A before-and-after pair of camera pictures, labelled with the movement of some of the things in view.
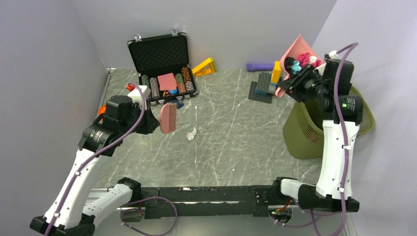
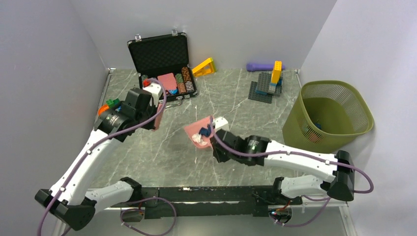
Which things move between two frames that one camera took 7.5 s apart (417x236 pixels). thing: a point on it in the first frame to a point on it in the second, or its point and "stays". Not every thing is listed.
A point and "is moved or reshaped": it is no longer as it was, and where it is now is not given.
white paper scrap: [191, 135] to [197, 138]
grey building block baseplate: [263, 90] stays
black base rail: [160, 202] stays
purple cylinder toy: [251, 67] stays
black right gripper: [293, 84] to [221, 157]
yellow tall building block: [276, 73] stays
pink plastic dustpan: [300, 46] to [194, 128]
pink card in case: [167, 82] stays
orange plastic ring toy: [102, 109] stays
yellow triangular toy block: [207, 67] stays
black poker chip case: [163, 63] stays
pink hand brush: [167, 120] is moved or reshaped
